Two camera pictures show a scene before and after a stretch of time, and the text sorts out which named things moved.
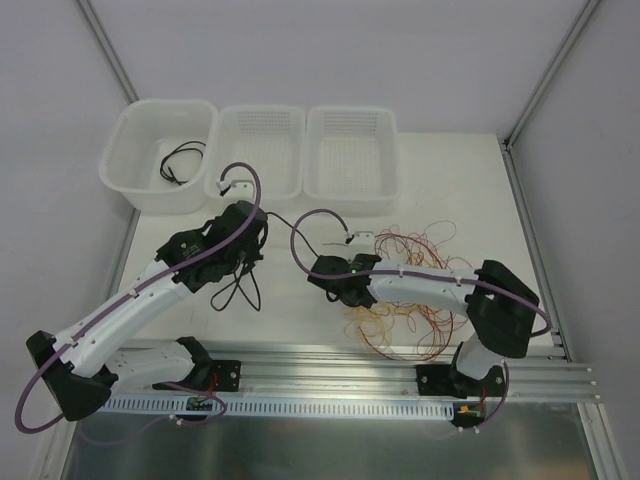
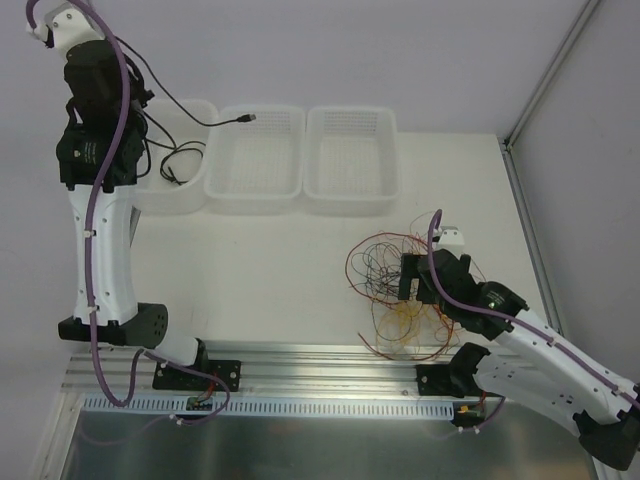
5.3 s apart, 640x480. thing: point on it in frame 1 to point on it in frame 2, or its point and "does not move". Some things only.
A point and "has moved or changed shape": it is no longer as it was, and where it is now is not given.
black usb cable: x=238 y=281 to x=241 y=119
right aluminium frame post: x=531 y=236 does not move
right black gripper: x=329 y=273 to x=420 y=270
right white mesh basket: x=351 y=162 does not move
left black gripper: x=248 y=232 to x=92 y=67
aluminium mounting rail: x=391 y=370 does not move
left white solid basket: x=161 y=152 does not move
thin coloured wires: x=402 y=331 has moved or changed shape
